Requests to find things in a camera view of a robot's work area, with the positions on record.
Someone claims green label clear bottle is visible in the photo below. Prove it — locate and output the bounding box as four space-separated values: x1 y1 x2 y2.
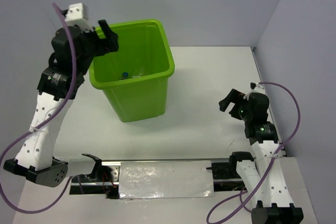
131 66 150 78

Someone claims blue label bottle blue cap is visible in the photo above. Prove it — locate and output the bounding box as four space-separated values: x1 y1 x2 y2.
121 72 129 80

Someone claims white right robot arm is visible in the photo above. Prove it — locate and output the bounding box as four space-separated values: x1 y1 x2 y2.
219 86 304 223

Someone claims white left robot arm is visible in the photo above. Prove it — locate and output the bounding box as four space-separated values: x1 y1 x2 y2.
3 19 119 187

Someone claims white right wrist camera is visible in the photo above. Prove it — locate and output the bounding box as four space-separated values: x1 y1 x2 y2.
250 82 266 95

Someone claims silver foil sheet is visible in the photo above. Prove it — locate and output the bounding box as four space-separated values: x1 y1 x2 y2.
119 161 214 199

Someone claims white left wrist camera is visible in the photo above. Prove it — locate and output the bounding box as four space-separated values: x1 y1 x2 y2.
63 3 93 33

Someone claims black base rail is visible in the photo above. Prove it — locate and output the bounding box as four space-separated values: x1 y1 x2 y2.
70 158 244 199

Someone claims green plastic bin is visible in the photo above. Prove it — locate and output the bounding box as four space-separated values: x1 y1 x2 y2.
89 19 175 122

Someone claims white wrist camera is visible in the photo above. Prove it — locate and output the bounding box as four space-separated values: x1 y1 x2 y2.
63 3 93 33
250 82 266 95

